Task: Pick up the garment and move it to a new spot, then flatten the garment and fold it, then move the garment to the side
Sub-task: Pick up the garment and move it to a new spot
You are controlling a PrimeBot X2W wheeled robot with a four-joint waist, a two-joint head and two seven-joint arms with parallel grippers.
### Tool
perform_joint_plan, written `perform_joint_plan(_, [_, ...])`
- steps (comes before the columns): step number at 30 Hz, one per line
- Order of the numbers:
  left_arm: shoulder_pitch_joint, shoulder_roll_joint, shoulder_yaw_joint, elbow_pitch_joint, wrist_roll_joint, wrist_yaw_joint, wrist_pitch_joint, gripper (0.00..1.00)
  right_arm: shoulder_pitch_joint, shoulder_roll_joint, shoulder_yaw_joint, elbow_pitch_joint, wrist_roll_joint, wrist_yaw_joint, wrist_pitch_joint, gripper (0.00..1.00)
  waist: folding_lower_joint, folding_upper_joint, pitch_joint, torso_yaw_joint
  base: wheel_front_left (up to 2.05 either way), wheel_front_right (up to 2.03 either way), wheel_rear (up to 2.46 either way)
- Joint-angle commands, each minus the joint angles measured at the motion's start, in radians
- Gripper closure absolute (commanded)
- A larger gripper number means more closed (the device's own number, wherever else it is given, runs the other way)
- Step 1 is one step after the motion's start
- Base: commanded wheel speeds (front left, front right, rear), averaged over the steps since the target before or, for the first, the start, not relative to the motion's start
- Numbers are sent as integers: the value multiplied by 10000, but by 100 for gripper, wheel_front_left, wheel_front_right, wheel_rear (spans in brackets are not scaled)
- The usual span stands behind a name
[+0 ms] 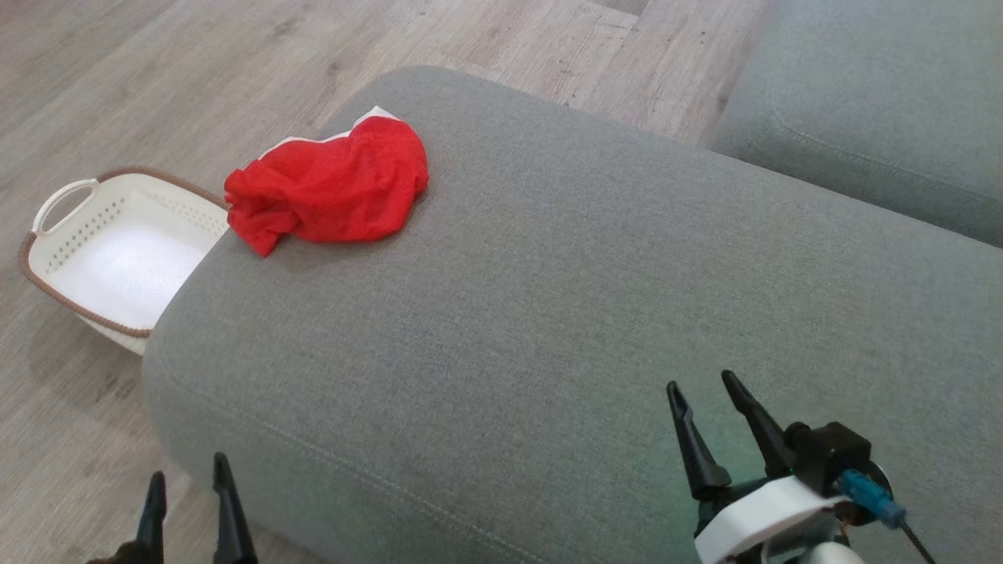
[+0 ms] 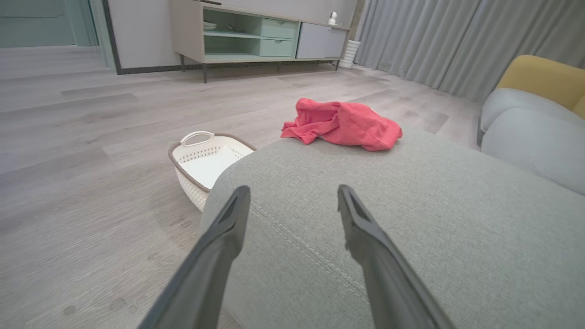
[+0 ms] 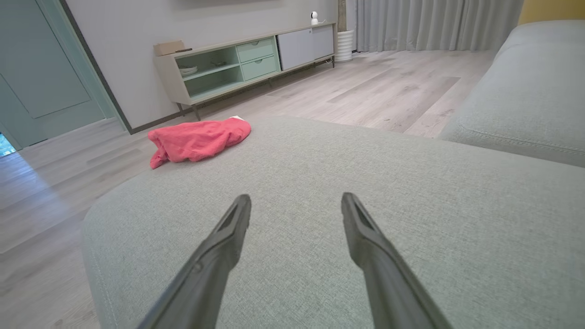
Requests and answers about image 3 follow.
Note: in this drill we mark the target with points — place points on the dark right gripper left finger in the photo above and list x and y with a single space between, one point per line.
205 274

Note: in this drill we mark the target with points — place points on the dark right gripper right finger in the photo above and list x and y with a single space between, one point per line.
388 283

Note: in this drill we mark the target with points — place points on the red shorts with white band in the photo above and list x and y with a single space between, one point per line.
196 139

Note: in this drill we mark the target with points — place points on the large grey sofa seat cushion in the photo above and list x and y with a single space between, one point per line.
365 183

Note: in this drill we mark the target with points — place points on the white bowl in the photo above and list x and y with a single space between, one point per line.
188 70

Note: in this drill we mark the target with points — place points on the long low tv cabinet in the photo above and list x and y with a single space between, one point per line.
256 59

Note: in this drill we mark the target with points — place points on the small cardboard box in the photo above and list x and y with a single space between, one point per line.
168 47

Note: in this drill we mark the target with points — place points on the grey stitched sofa seat cushion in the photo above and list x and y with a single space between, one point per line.
530 100

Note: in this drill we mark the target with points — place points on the white ribbed plant pot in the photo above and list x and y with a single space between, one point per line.
345 45

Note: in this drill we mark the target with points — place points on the teal door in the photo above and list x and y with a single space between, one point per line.
45 68

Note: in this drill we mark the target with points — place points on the grey curtain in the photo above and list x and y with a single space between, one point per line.
434 23

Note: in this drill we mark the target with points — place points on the small white security camera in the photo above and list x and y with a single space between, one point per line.
314 18

